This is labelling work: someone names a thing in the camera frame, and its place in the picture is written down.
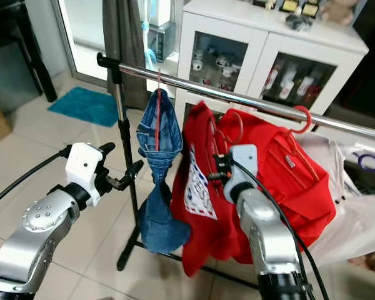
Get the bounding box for red shirt with white print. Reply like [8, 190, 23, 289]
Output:
[180, 100, 251, 277]

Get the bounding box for purple clothes hanger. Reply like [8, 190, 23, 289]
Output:
[357, 150, 375, 174]

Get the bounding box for blue denim shorts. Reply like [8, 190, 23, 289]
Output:
[136, 89, 191, 254]

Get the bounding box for teal floor mat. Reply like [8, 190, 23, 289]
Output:
[48, 86, 119, 128]

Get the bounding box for plain red polo shirt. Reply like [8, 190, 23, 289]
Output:
[216, 108, 337, 248]

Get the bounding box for silver black clothes rack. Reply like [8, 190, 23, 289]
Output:
[97, 52, 375, 294]

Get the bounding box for grey curtain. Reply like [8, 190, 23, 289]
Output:
[101, 0, 148, 110]

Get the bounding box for white framed glass door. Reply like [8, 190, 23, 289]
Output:
[56, 0, 182, 85]

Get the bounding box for grey white appliance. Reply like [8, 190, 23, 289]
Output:
[137, 0, 176, 63]

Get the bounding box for dark grey panel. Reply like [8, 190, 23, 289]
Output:
[0, 42, 41, 113]

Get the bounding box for black desk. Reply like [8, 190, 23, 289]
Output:
[0, 0, 58, 103]

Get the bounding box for white glass door cabinet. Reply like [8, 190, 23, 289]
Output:
[175, 0, 369, 119]

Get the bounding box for white polo shirt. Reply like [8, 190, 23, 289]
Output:
[300, 131, 375, 263]

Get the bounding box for dark grey ornament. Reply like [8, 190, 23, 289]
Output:
[286, 14, 314, 31]

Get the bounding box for beige plush toy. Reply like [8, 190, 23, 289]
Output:
[321, 0, 361, 26]

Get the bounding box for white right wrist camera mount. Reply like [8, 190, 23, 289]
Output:
[225, 145, 258, 204]

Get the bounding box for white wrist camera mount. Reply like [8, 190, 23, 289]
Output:
[66, 142, 106, 206]
[225, 145, 258, 204]

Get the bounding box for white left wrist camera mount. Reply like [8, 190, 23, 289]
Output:
[66, 142, 106, 206]

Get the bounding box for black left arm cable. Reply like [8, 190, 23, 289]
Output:
[0, 146, 73, 211]

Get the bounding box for small gold black frame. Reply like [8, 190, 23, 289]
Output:
[302, 1, 323, 19]
[281, 0, 301, 13]

